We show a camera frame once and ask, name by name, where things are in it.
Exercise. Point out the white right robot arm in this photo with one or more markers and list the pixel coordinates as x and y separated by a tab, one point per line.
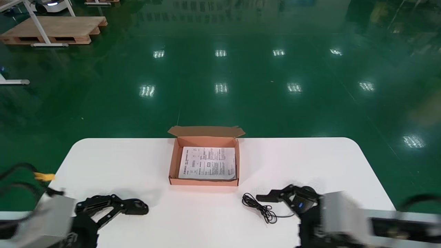
406	227

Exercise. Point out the small wooden pallet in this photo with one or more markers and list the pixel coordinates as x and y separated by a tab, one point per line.
101	1

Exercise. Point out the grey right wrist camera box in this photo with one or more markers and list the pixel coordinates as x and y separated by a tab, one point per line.
344	217

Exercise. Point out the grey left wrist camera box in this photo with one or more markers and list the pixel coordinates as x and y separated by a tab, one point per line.
48	220

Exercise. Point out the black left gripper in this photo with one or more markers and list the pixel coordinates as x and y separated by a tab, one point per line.
84	230

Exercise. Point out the white printed instruction sheet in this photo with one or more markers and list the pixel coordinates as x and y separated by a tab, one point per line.
206	163

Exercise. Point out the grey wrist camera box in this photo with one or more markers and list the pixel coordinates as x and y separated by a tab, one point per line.
48	220
344	217

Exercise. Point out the white metal table foot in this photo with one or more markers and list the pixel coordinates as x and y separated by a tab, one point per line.
13	82

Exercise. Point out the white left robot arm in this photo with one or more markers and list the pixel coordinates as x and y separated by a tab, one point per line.
10	229

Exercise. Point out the large wooden pallet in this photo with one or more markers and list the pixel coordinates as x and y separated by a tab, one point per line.
58	27

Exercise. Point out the open brown cardboard box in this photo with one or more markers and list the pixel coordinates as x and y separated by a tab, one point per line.
206	132

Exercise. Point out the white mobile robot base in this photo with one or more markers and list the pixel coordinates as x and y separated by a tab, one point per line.
51	5

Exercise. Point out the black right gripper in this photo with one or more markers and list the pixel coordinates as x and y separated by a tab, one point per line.
311	227

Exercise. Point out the white metal table frame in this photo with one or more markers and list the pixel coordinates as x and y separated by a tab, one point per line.
37	22

